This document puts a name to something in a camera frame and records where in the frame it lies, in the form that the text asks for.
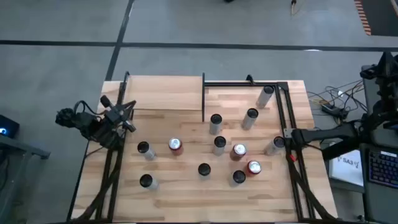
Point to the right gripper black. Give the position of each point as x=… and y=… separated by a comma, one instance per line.
x=387, y=81

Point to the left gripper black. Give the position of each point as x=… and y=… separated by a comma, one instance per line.
x=114, y=116

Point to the Celsius Arctic Vibe can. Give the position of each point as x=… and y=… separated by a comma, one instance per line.
x=149, y=152

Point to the tall white Celsius can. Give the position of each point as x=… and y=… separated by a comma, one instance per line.
x=147, y=181
x=264, y=98
x=215, y=126

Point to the Celsius can pineapple print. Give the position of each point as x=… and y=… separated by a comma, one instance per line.
x=219, y=147

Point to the red Coca-Cola can dark figure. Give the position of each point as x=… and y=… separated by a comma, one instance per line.
x=237, y=152

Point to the Celsius can orange print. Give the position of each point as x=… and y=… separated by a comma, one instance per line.
x=248, y=120

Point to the Celsius Peach Vibe can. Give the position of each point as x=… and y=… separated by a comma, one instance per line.
x=272, y=147
x=237, y=178

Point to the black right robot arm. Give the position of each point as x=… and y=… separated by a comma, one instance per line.
x=326, y=133

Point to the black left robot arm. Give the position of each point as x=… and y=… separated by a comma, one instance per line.
x=90, y=127

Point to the black power strip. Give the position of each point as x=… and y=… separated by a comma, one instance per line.
x=331, y=109

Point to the black mat orange striped edge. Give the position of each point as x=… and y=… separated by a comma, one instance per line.
x=382, y=15

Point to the black diagonal strut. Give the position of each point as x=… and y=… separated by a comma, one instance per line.
x=337, y=151

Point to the black backlit keyboard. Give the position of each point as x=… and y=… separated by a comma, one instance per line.
x=384, y=169

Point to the Celsius can blue text band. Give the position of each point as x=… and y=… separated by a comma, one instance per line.
x=204, y=170

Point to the white paper sheet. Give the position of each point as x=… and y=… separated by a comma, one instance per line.
x=346, y=169

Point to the grey metal bench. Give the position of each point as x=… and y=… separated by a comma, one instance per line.
x=28, y=148

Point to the black box blue light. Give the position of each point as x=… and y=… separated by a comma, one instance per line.
x=9, y=126

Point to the grey desk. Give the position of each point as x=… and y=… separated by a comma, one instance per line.
x=377, y=202

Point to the small red clip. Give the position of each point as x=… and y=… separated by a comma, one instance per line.
x=292, y=157

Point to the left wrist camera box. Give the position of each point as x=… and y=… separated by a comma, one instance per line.
x=105, y=101

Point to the wooden shelf black frame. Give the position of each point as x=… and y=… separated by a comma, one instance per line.
x=164, y=93

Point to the black aluminium rail frame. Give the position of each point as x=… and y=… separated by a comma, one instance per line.
x=112, y=168
x=300, y=199

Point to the grey metal mounting bracket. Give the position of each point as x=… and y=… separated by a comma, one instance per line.
x=287, y=133

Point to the small black rail clamp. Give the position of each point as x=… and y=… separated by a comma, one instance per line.
x=249, y=79

